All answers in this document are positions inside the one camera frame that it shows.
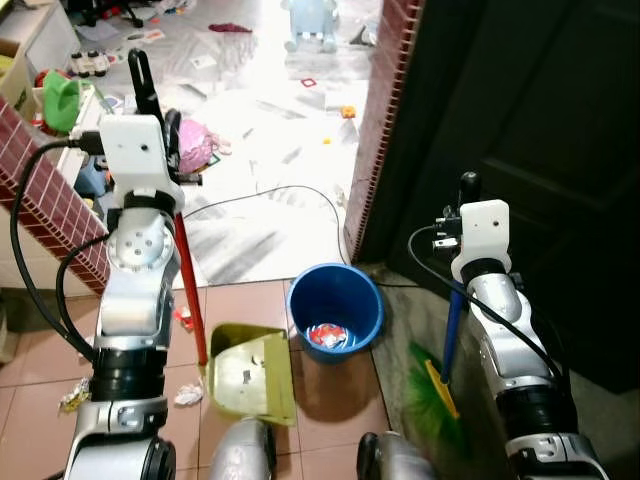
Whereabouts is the green broom with blue handle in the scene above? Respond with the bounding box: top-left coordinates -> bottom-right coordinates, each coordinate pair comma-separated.
403,288 -> 473,453

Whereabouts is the olive dustpan with red handle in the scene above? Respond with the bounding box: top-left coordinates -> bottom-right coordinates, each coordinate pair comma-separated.
174,185 -> 299,428

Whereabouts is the pink soft bag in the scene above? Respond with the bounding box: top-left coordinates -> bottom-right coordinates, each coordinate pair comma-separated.
179,119 -> 232,174

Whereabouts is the white toy car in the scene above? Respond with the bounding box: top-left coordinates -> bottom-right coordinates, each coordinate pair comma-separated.
68,49 -> 113,78

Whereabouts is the dark wooden door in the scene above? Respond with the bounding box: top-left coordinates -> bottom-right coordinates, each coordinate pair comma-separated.
355,0 -> 640,393

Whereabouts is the black chair base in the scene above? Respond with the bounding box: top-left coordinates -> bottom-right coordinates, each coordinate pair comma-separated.
64,0 -> 143,28

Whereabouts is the green plastic container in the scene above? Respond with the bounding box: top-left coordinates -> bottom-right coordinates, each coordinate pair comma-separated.
39,71 -> 87,137

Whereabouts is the dark red cloth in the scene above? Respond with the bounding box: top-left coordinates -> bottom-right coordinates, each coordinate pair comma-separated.
207,21 -> 254,35

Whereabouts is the white cabinet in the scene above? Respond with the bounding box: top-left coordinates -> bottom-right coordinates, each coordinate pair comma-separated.
0,0 -> 83,96

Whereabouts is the blue plastic bucket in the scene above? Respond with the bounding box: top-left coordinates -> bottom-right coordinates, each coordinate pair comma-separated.
286,262 -> 386,354

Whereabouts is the red white rubbish wrapper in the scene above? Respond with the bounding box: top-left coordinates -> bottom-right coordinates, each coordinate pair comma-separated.
306,322 -> 352,352

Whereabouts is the light blue plastic toy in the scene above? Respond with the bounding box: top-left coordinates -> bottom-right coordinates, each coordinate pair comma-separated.
279,0 -> 342,55

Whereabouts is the white crumpled paper scrap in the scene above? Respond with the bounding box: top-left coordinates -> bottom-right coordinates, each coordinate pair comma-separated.
174,381 -> 205,407

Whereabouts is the silver right robot leg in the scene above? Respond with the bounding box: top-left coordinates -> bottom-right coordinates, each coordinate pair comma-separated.
356,430 -> 438,480

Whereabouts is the silver robot leg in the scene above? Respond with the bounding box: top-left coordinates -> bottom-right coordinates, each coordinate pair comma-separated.
356,430 -> 438,480
207,417 -> 279,480

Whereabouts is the yellowish crumpled wrapper scrap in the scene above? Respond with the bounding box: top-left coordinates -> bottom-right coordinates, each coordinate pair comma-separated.
58,379 -> 93,415

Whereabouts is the silver left robot leg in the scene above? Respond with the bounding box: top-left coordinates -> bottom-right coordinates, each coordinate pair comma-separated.
207,417 -> 279,480

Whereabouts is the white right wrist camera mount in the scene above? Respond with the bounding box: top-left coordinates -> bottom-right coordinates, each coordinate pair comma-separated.
440,199 -> 512,284

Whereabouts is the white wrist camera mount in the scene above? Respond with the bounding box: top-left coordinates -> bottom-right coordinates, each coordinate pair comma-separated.
440,199 -> 512,284
97,114 -> 187,212

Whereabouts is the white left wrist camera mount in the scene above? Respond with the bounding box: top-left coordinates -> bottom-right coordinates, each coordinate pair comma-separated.
97,114 -> 187,212

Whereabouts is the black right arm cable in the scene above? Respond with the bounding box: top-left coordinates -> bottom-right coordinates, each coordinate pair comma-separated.
407,224 -> 567,383

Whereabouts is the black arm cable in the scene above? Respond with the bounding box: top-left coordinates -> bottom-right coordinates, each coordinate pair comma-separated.
9,139 -> 109,367
407,224 -> 567,383

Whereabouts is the thin black floor cable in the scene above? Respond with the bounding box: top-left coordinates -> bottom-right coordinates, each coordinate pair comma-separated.
184,184 -> 353,267

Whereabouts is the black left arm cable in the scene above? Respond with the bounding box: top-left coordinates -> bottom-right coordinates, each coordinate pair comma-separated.
9,139 -> 109,367

